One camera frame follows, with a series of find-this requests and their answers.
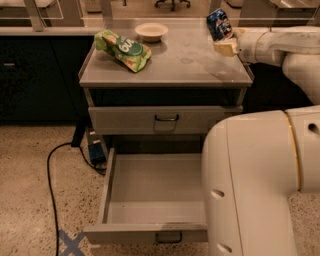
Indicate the white paper bowl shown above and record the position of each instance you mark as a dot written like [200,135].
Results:
[151,32]

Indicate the closed grey top drawer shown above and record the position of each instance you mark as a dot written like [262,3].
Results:
[149,120]

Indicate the green chip bag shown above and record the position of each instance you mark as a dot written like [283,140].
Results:
[131,53]

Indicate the black office chair base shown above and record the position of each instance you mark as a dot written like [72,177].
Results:
[172,3]

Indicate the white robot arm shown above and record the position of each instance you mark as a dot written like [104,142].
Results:
[252,163]

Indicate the blue power box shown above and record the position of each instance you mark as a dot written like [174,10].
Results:
[96,153]

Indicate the dark counter cabinets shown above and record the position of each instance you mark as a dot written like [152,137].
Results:
[39,85]

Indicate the blue tape cross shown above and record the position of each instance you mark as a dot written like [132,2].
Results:
[72,245]

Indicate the blue pepsi can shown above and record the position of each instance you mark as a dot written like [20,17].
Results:
[219,25]

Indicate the open grey middle drawer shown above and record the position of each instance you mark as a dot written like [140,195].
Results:
[150,198]

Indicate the grey drawer cabinet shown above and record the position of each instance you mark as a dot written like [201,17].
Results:
[183,59]

